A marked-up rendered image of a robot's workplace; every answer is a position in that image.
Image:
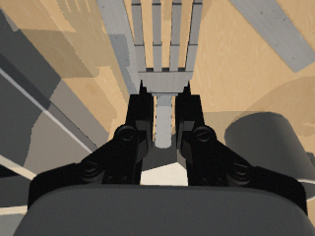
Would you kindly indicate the grey metal fork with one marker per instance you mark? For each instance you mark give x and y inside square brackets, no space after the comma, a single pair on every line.
[170,81]

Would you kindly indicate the grey mug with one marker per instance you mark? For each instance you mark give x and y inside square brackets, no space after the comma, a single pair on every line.
[266,139]

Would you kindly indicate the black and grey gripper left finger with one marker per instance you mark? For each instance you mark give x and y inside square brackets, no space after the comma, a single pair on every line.
[119,161]

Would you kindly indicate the grey rectangular tray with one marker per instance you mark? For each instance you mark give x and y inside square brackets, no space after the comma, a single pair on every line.
[30,141]

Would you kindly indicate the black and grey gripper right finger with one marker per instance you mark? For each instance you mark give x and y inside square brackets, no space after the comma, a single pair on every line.
[216,165]

